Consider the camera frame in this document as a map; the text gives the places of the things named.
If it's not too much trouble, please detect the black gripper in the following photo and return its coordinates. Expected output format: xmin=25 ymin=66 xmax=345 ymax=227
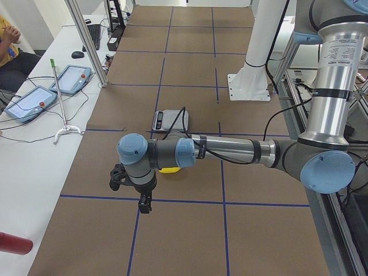
xmin=134 ymin=178 xmax=157 ymax=213

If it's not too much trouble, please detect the yellow mango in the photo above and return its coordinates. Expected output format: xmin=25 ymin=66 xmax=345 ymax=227
xmin=159 ymin=167 xmax=181 ymax=174

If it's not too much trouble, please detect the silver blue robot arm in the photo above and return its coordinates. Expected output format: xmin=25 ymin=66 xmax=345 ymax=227
xmin=110 ymin=1 xmax=367 ymax=213

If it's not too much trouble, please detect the silver digital kitchen scale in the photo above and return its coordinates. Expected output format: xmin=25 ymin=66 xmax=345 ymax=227
xmin=152 ymin=110 xmax=189 ymax=132

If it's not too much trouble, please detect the silver pole with green tip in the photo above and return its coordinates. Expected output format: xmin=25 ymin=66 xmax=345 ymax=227
xmin=50 ymin=59 xmax=82 ymax=145

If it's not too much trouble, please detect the red cylinder bottle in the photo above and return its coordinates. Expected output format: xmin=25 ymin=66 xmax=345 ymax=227
xmin=1 ymin=232 xmax=33 ymax=255

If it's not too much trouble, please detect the far blue teach pendant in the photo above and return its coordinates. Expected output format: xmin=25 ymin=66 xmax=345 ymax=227
xmin=57 ymin=64 xmax=91 ymax=95

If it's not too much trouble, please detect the blue teach pendant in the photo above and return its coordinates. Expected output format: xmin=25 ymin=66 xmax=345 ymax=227
xmin=57 ymin=64 xmax=91 ymax=95
xmin=5 ymin=86 xmax=57 ymax=123

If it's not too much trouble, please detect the near blue teach pendant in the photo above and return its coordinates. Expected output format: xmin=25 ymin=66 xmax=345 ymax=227
xmin=5 ymin=86 xmax=57 ymax=123

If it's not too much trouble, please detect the black box on table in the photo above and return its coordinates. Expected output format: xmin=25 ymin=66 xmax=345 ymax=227
xmin=107 ymin=37 xmax=120 ymax=52

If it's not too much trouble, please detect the black computer mouse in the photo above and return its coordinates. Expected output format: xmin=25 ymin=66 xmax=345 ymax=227
xmin=71 ymin=51 xmax=85 ymax=59

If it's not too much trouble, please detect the black keyboard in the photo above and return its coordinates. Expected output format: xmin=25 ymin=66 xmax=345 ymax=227
xmin=87 ymin=24 xmax=101 ymax=51

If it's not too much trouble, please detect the seated person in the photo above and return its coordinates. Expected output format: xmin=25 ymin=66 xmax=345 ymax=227
xmin=1 ymin=16 xmax=41 ymax=93

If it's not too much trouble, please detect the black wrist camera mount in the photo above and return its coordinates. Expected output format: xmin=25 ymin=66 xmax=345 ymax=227
xmin=109 ymin=164 xmax=131 ymax=191

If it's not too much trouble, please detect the aluminium frame post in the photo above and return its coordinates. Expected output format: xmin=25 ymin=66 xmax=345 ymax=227
xmin=65 ymin=0 xmax=108 ymax=87

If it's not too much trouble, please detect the white pedestal column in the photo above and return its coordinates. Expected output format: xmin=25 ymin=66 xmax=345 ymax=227
xmin=228 ymin=0 xmax=289 ymax=101

